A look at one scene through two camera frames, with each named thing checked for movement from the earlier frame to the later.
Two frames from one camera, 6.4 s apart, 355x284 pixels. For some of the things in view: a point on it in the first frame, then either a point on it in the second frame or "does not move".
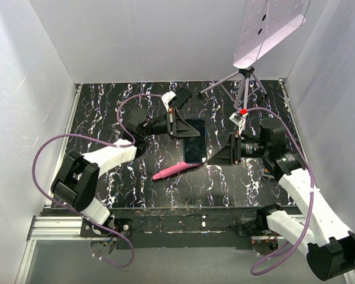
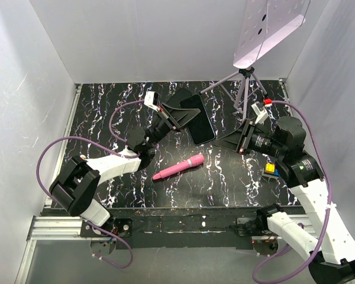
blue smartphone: [194, 147] → [200, 129]
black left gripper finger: [181, 128] → [178, 116]
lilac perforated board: [264, 21] does not move
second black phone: [183, 96] does not move
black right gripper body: [236, 148] → [246, 138]
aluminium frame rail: [57, 228] does not move
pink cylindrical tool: [179, 168] does not move
